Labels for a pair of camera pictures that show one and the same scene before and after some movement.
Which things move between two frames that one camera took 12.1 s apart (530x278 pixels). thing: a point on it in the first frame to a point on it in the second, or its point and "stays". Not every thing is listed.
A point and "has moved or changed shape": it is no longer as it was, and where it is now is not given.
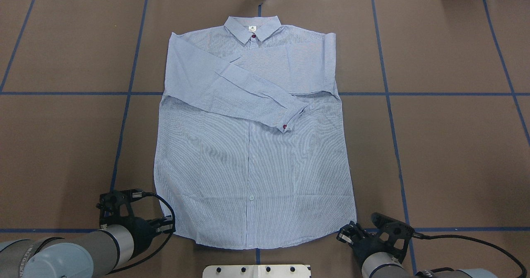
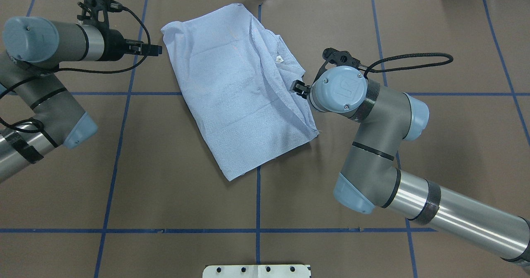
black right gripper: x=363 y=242 to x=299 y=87
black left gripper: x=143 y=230 to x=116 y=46
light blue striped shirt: x=251 y=149 has moved or changed shape
